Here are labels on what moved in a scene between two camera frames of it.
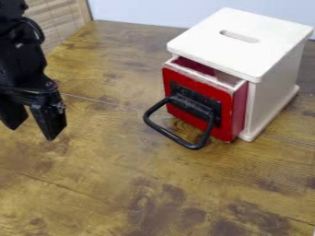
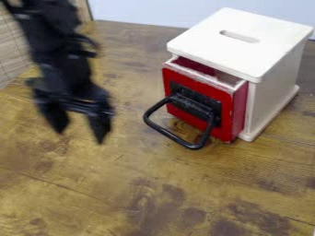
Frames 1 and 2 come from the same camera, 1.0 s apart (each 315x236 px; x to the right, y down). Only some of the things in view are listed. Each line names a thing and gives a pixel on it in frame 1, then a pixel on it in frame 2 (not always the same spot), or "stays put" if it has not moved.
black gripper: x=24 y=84 to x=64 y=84
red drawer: x=215 y=85 stays put
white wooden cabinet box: x=259 y=48 stays put
